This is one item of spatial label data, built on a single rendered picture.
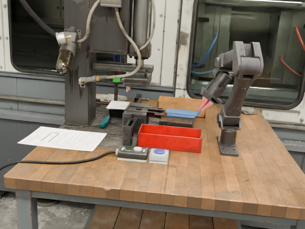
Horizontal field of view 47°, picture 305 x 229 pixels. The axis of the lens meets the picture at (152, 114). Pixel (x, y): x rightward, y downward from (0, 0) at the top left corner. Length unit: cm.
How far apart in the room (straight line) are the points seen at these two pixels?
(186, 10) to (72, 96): 88
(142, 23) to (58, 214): 161
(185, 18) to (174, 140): 93
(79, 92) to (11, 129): 111
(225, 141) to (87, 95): 62
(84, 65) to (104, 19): 21
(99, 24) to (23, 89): 110
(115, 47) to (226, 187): 74
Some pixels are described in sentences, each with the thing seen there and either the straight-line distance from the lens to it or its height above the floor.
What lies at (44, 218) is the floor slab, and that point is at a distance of 264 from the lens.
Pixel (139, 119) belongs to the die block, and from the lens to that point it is 152.
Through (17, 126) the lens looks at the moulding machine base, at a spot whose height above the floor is 60.
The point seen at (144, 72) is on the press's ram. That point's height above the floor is 116.
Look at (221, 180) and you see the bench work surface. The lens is 120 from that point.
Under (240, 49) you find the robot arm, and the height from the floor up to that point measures 131.
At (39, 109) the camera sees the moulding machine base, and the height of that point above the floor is 74.
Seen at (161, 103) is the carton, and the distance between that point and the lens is 183.
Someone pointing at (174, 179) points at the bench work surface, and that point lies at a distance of 116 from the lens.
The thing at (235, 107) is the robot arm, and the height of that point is 108.
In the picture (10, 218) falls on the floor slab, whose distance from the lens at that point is 269.
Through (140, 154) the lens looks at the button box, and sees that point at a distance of 126.
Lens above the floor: 142
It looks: 16 degrees down
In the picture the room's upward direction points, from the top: 4 degrees clockwise
